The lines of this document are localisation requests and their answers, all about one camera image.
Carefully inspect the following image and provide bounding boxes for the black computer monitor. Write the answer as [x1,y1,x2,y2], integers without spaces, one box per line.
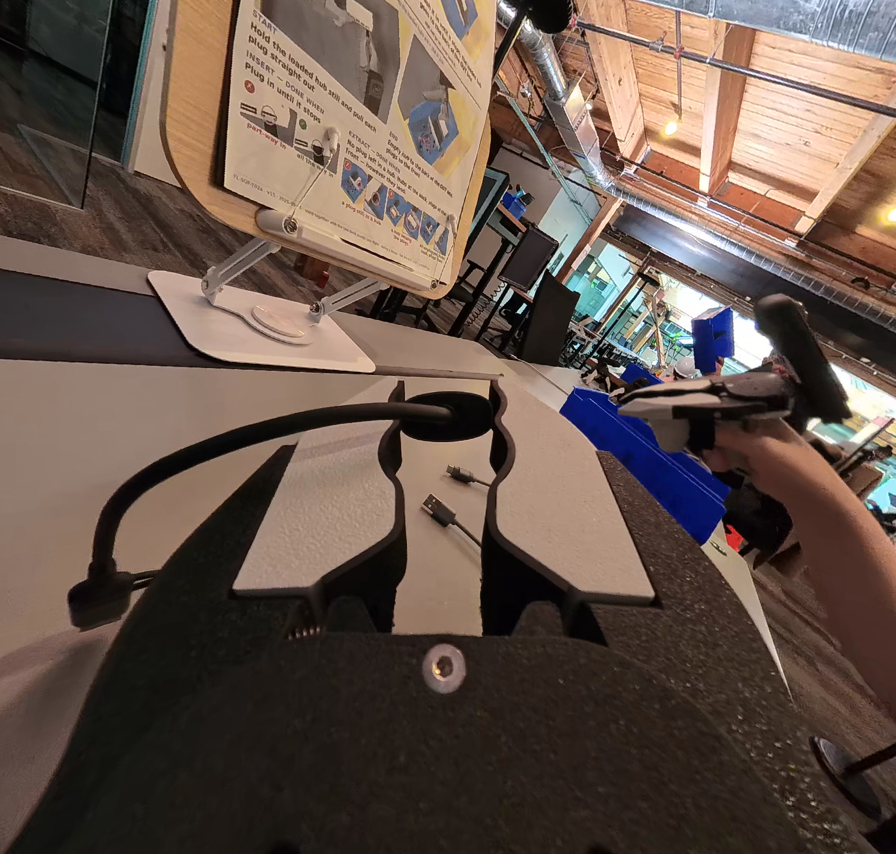
[498,227,560,292]

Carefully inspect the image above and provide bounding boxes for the black framed cabinet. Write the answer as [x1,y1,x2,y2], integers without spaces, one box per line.
[470,168,511,240]

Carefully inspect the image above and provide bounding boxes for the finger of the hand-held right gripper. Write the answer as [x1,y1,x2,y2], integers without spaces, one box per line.
[618,397,716,421]
[609,376,723,408]

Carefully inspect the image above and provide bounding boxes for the printed instruction sheet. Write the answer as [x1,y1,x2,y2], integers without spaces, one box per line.
[224,0,501,285]

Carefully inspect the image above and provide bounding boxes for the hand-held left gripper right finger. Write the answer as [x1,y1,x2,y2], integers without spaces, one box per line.
[484,378,658,604]

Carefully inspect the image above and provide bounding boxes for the black stanchion base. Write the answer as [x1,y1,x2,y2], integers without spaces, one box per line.
[811,735,896,825]

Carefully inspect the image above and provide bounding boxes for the black hub cable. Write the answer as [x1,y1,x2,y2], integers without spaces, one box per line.
[68,402,457,632]

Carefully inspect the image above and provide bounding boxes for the person's right forearm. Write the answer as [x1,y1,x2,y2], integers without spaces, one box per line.
[766,451,896,709]

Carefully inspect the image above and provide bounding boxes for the blue plastic crate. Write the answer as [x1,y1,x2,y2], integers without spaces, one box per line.
[692,306,735,375]

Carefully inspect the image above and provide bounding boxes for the silver usb cable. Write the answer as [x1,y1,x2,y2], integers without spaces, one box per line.
[420,464,492,548]

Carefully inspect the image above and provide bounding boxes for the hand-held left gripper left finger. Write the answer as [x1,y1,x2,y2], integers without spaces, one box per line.
[230,378,407,624]

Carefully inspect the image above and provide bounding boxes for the black ceiling pipe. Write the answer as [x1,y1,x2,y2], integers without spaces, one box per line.
[575,18,896,120]

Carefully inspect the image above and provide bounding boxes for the person's right hand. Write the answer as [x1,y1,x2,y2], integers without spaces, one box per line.
[702,418,828,513]

